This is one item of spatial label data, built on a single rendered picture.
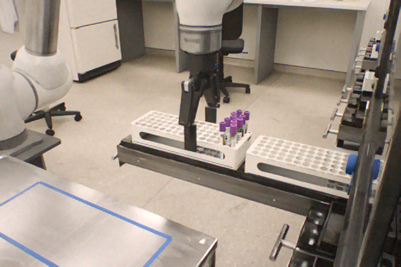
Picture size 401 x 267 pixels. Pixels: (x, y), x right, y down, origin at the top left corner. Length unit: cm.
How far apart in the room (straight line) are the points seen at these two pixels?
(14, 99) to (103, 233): 66
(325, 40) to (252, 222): 284
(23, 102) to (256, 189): 78
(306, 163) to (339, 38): 356
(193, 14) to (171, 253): 45
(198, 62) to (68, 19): 335
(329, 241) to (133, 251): 33
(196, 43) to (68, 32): 340
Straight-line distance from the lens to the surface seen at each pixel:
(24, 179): 84
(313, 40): 431
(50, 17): 120
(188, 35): 73
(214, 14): 72
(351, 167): 52
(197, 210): 196
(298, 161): 75
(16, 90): 119
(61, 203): 73
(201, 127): 85
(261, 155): 75
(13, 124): 120
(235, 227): 186
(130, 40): 500
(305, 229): 65
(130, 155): 92
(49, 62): 124
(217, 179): 80
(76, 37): 401
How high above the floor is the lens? 124
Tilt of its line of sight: 27 degrees down
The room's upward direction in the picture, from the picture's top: straight up
